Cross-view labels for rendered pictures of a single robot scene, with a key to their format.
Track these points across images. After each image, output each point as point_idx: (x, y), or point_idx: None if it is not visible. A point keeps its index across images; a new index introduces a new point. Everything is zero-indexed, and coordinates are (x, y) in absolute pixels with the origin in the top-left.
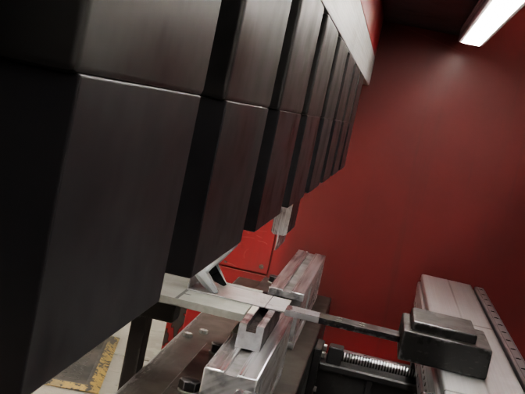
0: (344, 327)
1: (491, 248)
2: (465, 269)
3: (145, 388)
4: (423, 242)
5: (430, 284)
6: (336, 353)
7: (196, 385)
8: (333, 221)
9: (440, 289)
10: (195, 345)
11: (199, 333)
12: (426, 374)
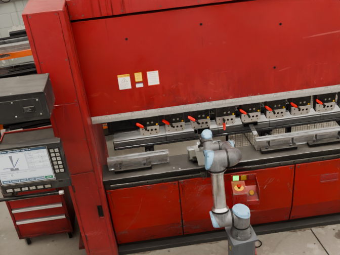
0: None
1: (99, 127)
2: (100, 135)
3: None
4: (99, 137)
5: (127, 138)
6: None
7: None
8: (99, 151)
9: (131, 136)
10: (184, 166)
11: (174, 168)
12: (193, 134)
